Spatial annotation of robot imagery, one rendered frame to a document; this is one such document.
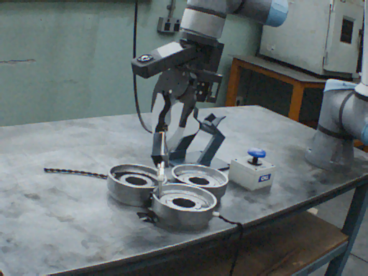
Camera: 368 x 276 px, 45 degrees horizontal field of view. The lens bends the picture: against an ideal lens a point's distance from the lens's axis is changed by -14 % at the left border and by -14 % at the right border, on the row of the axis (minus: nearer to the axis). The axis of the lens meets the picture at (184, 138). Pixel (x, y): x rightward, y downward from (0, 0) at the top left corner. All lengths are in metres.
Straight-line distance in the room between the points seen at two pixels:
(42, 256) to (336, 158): 0.83
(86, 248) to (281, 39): 2.69
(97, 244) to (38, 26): 1.82
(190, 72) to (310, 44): 2.30
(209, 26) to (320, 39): 2.25
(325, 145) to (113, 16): 1.69
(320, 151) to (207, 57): 0.48
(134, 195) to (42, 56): 1.71
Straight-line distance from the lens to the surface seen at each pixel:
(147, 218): 0.82
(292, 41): 3.19
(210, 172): 0.97
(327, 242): 1.43
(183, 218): 0.78
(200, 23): 0.84
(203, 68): 0.89
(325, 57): 3.04
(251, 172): 0.99
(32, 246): 0.70
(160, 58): 0.82
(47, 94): 2.54
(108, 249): 0.71
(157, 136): 0.88
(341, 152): 1.25
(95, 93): 2.71
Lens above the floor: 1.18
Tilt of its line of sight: 17 degrees down
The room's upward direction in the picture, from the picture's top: 10 degrees clockwise
